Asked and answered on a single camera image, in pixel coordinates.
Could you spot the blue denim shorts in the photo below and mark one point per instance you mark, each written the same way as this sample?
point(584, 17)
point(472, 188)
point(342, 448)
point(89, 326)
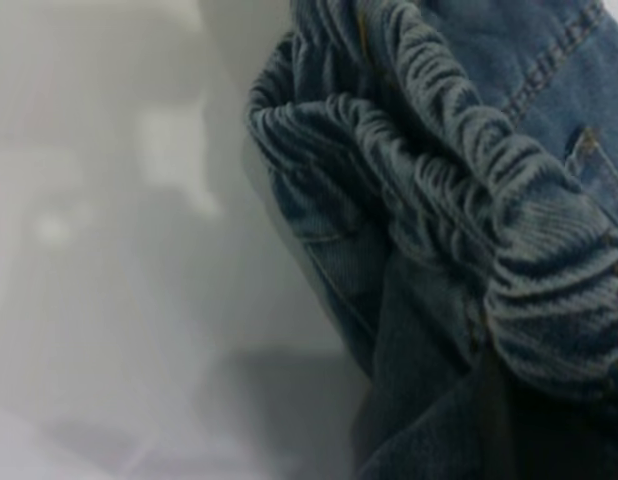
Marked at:
point(439, 200)

